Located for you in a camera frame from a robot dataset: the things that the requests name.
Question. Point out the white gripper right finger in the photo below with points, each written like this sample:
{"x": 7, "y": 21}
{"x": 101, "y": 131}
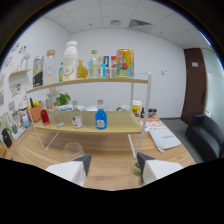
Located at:
{"x": 158, "y": 169}

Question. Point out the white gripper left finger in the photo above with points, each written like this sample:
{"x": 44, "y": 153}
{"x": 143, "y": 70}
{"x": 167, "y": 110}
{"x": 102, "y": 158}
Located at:
{"x": 71, "y": 170}

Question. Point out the green mint leaf jar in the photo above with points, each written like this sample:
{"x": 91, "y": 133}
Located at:
{"x": 136, "y": 169}

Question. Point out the clear drinking glass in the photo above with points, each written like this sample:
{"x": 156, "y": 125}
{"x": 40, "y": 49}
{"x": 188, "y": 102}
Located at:
{"x": 72, "y": 150}

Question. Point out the white notebook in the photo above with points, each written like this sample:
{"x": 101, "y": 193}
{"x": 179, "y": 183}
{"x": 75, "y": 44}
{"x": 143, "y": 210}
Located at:
{"x": 165, "y": 139}

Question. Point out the orange patterned book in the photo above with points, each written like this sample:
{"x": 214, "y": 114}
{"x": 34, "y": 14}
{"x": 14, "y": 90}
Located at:
{"x": 153, "y": 124}

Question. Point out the clear bottle with plain label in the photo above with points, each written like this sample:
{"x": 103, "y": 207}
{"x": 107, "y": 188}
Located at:
{"x": 58, "y": 118}

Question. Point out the small dark bottles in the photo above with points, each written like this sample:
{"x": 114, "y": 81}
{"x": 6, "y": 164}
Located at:
{"x": 150, "y": 112}

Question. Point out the blue liquid bottle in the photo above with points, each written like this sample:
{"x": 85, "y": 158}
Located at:
{"x": 101, "y": 120}

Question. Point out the red liquid bottle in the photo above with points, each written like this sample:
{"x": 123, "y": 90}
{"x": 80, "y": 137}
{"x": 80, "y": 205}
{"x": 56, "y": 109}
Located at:
{"x": 45, "y": 118}

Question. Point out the blue rimmed bowl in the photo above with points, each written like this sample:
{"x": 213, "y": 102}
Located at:
{"x": 66, "y": 108}

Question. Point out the white tray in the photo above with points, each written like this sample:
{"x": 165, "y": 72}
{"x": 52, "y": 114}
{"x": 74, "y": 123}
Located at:
{"x": 18, "y": 133}

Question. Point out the white bowl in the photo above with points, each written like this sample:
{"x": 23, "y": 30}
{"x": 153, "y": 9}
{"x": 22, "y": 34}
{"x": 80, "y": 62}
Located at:
{"x": 91, "y": 108}

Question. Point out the orange pen holder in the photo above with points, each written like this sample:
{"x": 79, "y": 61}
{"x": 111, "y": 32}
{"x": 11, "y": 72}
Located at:
{"x": 35, "y": 113}

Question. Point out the white and green mug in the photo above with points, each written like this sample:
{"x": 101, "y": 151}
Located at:
{"x": 124, "y": 108}

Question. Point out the small green potted plant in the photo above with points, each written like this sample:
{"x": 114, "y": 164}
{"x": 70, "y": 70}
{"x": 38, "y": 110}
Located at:
{"x": 63, "y": 99}

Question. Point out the black bag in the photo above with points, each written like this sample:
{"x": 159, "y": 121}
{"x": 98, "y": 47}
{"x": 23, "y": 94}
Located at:
{"x": 6, "y": 138}

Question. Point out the two-tier wooden shelf rack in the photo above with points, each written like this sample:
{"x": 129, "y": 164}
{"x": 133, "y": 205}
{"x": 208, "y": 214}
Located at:
{"x": 86, "y": 81}

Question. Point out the brown door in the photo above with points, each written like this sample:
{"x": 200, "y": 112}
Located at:
{"x": 195, "y": 86}

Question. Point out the teal liquid bottle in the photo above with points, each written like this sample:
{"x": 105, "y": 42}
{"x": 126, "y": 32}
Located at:
{"x": 61, "y": 73}

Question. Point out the amber liquid bottle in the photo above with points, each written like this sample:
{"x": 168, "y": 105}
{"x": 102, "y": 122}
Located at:
{"x": 82, "y": 71}

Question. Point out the glass jar with wooden lid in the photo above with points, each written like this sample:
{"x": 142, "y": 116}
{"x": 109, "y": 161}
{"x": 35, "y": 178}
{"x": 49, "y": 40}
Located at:
{"x": 50, "y": 68}

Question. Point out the clear bottle with green cap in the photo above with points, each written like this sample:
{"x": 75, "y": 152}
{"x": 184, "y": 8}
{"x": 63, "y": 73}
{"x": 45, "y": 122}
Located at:
{"x": 94, "y": 66}

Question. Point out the light blue bottle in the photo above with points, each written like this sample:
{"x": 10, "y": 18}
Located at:
{"x": 102, "y": 68}

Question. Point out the large white milk bottle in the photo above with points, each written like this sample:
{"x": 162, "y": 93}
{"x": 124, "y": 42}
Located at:
{"x": 70, "y": 61}

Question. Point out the yellow printed can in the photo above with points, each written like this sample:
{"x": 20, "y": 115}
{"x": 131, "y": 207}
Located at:
{"x": 125, "y": 63}

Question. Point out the red and blue box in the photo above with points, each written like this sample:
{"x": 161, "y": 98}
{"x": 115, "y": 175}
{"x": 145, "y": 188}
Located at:
{"x": 110, "y": 65}

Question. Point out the wooden wall shelf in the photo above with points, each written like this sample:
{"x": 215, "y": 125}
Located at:
{"x": 20, "y": 72}

